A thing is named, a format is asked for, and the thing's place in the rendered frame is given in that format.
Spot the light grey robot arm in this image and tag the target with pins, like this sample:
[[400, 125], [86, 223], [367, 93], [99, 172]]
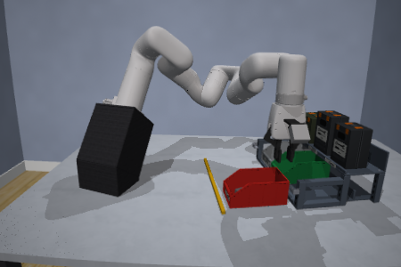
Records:
[[246, 80]]

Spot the grey open bin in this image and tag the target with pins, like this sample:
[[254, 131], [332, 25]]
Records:
[[269, 152]]

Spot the dark grey metal shelf rack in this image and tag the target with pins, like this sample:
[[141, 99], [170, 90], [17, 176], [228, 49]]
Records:
[[320, 188]]

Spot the red bin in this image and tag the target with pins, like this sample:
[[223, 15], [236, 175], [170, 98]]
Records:
[[271, 188]]

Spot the yellow bar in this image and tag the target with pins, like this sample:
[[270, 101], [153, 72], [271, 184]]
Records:
[[219, 201]]

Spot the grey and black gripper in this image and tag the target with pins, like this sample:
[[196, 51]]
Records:
[[279, 129]]

